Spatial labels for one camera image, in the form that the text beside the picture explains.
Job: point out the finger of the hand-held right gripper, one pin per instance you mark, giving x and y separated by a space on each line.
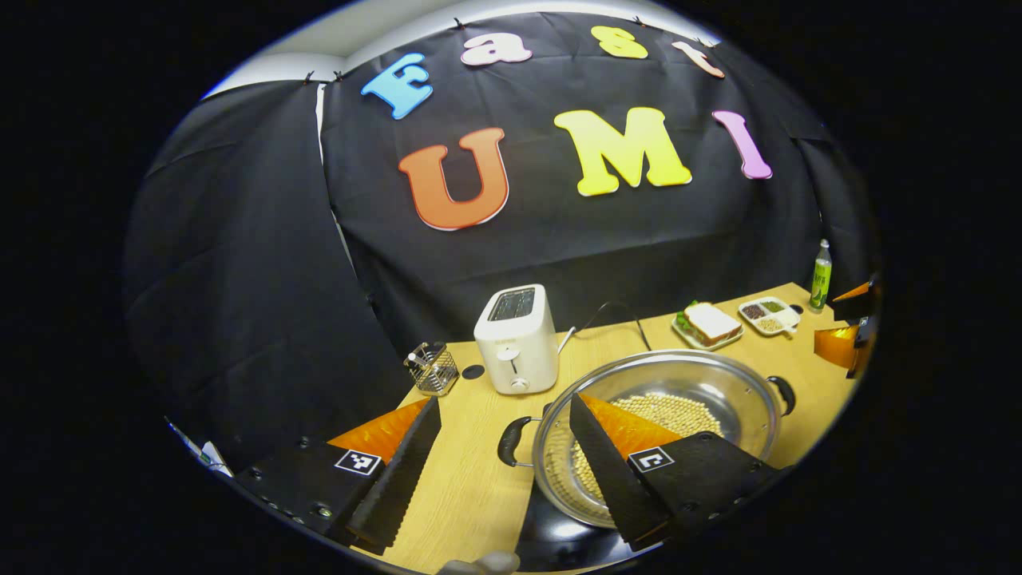
862 339
861 307

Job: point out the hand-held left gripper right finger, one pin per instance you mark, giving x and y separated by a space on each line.
603 471

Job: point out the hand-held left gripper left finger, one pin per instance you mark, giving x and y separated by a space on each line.
403 479

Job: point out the black induction cooktop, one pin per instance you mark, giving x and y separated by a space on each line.
559 547

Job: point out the stainless steel pot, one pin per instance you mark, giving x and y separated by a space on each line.
703 375

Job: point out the green label drink bottle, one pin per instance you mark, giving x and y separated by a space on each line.
820 279

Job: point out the white divided dish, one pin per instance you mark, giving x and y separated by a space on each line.
786 318

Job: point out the portion of green mung beans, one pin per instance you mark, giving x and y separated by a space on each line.
774 307

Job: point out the small portion of soybeans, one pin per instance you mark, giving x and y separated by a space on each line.
769 325

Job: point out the pile of soybeans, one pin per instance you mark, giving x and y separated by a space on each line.
679 411

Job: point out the portion of dark red beans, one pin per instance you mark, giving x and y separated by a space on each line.
754 311

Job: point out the pale green sandwich plate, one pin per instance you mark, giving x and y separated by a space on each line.
722 345

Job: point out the white toaster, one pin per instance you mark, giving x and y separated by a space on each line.
515 351

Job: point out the white bread sandwich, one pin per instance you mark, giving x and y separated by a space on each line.
711 323

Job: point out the white card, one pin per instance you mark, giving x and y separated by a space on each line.
200 451

